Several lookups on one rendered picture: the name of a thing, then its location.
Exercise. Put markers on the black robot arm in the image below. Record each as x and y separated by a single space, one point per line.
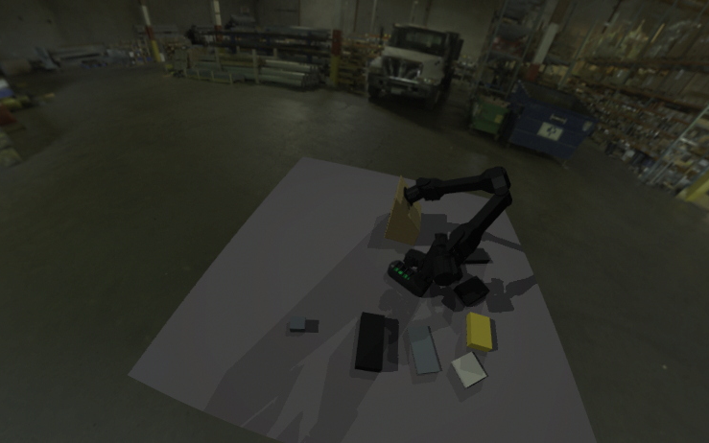
467 236

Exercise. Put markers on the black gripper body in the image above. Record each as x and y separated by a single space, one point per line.
419 284

